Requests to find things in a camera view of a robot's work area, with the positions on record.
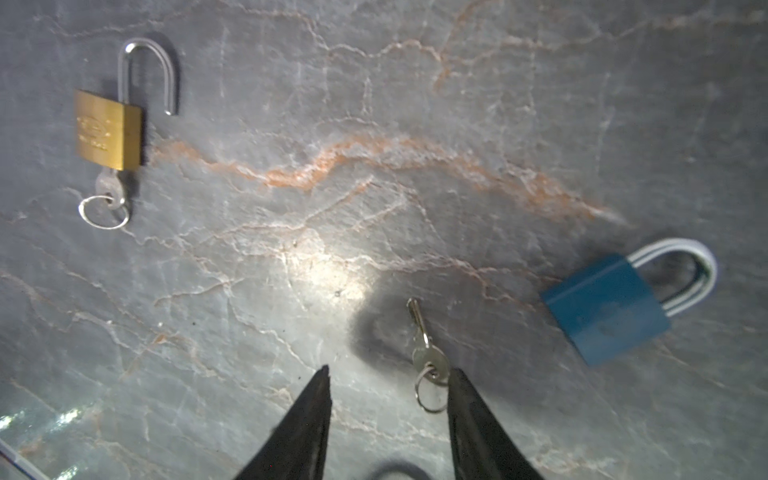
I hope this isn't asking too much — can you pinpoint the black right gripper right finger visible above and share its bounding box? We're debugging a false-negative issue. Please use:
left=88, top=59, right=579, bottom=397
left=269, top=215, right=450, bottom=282
left=447, top=368, right=542, bottom=480

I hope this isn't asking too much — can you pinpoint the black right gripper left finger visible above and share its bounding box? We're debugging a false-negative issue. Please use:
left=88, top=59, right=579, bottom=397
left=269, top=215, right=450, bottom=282
left=235, top=365, right=332, bottom=480

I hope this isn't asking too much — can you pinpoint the silver key for blue padlock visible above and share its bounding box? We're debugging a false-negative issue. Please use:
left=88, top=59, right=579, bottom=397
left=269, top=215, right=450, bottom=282
left=406, top=298, right=451, bottom=414

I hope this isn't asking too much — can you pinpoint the brass padlock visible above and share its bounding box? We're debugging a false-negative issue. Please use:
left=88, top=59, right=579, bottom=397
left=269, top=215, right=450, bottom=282
left=75, top=37, right=178, bottom=172

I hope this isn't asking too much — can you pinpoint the blue padlock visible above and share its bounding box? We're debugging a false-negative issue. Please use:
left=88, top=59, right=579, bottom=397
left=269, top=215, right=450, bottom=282
left=540, top=238, right=718, bottom=366

